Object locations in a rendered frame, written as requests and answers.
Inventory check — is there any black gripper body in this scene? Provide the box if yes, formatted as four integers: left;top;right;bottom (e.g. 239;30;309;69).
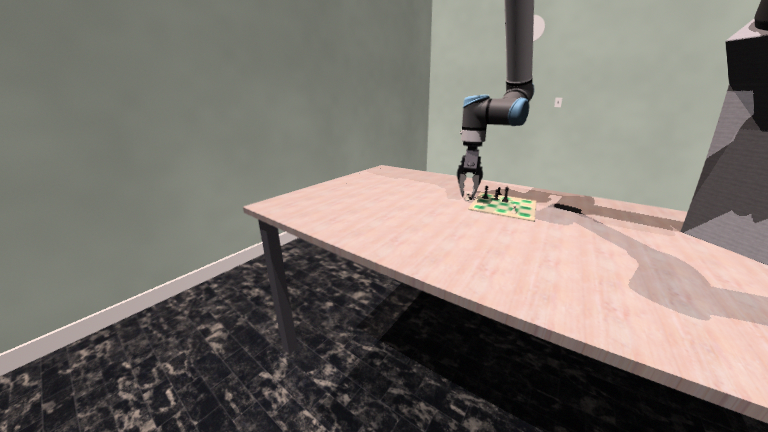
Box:
461;142;482;173

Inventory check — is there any green and cream chessboard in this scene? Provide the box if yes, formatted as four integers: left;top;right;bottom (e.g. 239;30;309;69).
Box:
468;192;536;222

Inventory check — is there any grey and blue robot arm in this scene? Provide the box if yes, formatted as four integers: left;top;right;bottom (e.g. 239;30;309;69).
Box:
460;0;768;173

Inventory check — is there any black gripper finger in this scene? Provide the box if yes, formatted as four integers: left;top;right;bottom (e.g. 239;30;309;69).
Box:
457;165;467;198
472;167;483;199

